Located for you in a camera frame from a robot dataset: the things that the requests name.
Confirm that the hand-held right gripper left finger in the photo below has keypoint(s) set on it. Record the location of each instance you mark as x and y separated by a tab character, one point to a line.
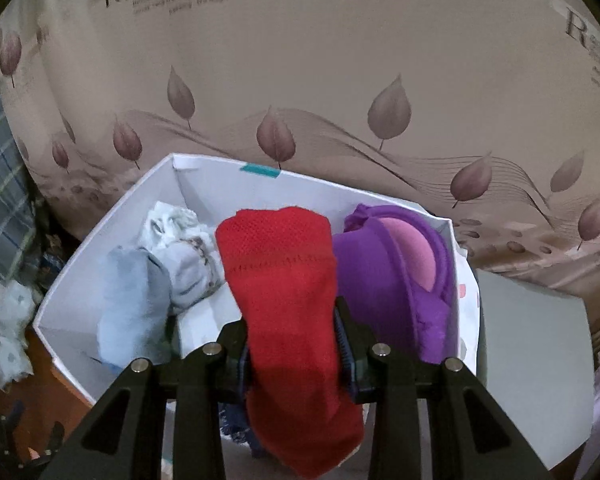
242	366

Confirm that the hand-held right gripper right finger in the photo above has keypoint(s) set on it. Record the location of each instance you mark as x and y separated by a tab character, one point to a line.
347	360

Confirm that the dark blue lace underwear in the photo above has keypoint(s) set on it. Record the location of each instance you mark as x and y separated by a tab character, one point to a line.
232	425

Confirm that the purple bra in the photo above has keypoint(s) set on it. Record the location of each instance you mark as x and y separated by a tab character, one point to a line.
375	280

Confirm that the red underwear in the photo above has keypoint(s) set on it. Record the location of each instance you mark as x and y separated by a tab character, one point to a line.
280	285

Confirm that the white patterned underwear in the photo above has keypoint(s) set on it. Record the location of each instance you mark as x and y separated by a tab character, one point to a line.
185	260

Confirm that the light blue underwear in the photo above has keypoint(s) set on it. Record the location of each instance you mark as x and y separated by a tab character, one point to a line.
130	305

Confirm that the white cardboard box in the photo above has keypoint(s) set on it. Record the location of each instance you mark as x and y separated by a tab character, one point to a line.
80	310

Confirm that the white dotted tablecloth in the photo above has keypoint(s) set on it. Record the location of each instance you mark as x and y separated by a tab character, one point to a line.
467	310

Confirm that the grey box lid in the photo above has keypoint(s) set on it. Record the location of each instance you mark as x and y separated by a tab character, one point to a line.
525	360

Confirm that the brown wooden nightstand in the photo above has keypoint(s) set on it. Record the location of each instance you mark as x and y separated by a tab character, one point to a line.
55	375

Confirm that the dark blue snack packet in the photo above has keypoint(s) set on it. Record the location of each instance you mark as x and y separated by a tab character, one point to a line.
52	265

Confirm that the white floral cloth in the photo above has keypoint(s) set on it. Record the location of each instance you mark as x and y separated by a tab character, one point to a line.
0	340

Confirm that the grey plaid blanket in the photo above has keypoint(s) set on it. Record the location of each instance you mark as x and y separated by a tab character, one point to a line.
0	200

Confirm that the leaf print bedsheet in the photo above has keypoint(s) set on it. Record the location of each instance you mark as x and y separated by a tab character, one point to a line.
330	60

